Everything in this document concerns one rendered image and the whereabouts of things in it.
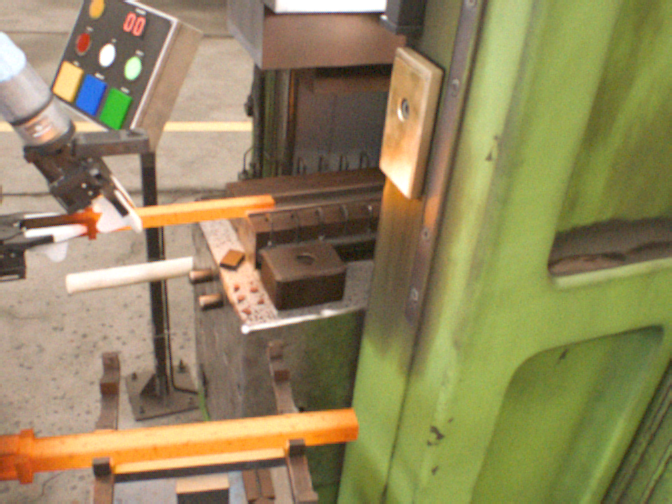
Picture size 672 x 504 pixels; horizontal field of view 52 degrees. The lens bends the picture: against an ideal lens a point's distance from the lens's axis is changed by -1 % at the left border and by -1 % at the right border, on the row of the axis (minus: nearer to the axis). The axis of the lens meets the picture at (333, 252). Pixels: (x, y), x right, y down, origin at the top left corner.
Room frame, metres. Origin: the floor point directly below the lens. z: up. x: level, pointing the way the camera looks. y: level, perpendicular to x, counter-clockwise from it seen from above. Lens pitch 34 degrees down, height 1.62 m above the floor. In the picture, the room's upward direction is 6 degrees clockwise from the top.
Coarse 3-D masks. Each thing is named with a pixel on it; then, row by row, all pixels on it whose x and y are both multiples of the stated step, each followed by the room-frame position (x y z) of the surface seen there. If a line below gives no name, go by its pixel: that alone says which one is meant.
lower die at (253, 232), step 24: (240, 192) 1.10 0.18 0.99; (264, 192) 1.11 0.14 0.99; (288, 192) 1.11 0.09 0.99; (312, 192) 1.11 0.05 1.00; (264, 216) 1.02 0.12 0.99; (288, 216) 1.03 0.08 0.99; (312, 216) 1.04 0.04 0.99; (336, 216) 1.05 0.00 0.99; (360, 216) 1.06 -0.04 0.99; (240, 240) 1.05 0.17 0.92; (264, 240) 0.98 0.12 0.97; (288, 240) 1.00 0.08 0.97
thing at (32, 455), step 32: (288, 416) 0.56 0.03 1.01; (320, 416) 0.56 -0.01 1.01; (352, 416) 0.57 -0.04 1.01; (0, 448) 0.46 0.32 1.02; (32, 448) 0.47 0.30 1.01; (64, 448) 0.48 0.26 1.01; (96, 448) 0.48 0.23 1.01; (128, 448) 0.49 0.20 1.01; (160, 448) 0.49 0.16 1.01; (192, 448) 0.50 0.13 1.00; (224, 448) 0.51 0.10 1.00; (256, 448) 0.52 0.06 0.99; (0, 480) 0.45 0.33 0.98; (32, 480) 0.45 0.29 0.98
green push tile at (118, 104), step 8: (112, 88) 1.40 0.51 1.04; (112, 96) 1.39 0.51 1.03; (120, 96) 1.37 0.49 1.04; (128, 96) 1.37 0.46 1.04; (112, 104) 1.38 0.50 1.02; (120, 104) 1.36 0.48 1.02; (128, 104) 1.35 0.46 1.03; (104, 112) 1.38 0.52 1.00; (112, 112) 1.36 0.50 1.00; (120, 112) 1.35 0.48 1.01; (128, 112) 1.35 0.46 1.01; (104, 120) 1.36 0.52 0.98; (112, 120) 1.35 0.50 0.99; (120, 120) 1.34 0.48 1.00; (120, 128) 1.33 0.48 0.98
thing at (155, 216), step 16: (144, 208) 0.98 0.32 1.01; (160, 208) 0.98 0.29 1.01; (176, 208) 0.99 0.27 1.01; (192, 208) 1.00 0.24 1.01; (208, 208) 1.00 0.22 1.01; (224, 208) 1.01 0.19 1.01; (240, 208) 1.02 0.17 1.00; (256, 208) 1.03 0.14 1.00; (32, 224) 0.89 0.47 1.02; (48, 224) 0.89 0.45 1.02; (64, 224) 0.90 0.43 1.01; (80, 224) 0.92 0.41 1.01; (96, 224) 0.92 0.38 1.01; (144, 224) 0.95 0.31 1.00; (160, 224) 0.96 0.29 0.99
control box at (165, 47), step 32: (128, 0) 1.52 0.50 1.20; (96, 32) 1.53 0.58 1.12; (128, 32) 1.47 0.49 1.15; (160, 32) 1.42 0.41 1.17; (192, 32) 1.44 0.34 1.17; (96, 64) 1.48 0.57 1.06; (160, 64) 1.38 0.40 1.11; (160, 96) 1.38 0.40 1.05; (128, 128) 1.33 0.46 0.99; (160, 128) 1.37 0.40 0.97
